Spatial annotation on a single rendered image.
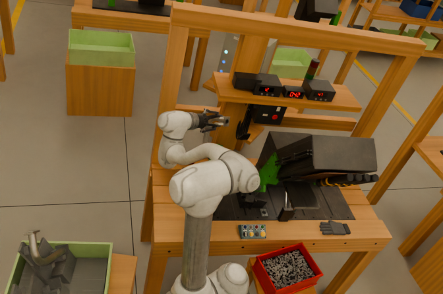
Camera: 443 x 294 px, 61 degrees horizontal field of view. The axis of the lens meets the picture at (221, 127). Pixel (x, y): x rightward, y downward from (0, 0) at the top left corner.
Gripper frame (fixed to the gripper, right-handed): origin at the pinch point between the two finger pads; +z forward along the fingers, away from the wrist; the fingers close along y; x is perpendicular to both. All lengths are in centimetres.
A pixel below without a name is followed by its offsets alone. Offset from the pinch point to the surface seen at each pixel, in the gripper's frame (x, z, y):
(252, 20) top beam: -7, 2, 55
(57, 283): 7, -80, -76
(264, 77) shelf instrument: -5.6, 23.7, 26.7
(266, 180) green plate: -20.2, 26.0, -31.0
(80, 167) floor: 171, 13, -89
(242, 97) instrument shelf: -4.2, 9.4, 14.4
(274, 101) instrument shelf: -14.4, 25.6, 14.8
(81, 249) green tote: 19, -64, -70
